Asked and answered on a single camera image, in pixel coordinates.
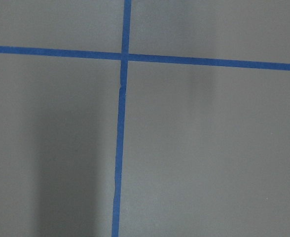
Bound cross blue tape line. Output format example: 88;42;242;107
0;46;290;71

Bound long blue tape line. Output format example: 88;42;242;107
111;0;132;237

